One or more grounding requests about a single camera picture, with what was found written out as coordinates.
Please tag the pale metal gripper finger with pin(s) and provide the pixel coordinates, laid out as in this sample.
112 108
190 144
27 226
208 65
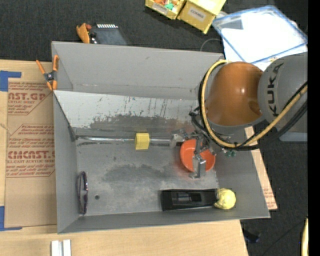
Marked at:
199 167
177 139

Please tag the orange bowl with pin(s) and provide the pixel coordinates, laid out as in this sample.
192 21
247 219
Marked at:
186 155

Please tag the yellow cube sponge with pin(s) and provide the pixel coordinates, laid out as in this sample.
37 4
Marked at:
142 141

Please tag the black stapler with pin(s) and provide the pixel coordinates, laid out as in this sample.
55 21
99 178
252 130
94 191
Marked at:
175 200

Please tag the yellow crumpled ball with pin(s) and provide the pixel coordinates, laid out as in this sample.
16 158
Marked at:
225 199

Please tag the grey metal bin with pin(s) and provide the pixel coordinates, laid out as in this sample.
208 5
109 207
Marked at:
130 175

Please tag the brown cardboard board, red print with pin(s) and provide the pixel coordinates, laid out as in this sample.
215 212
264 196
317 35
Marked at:
30 200

